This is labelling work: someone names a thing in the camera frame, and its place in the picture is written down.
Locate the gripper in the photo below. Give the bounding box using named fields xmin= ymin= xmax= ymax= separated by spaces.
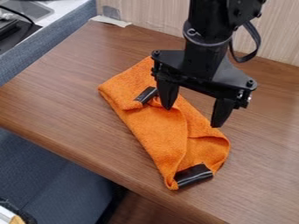
xmin=149 ymin=37 xmax=260 ymax=129

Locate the orange cloth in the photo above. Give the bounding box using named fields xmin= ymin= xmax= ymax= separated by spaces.
xmin=96 ymin=55 xmax=232 ymax=191

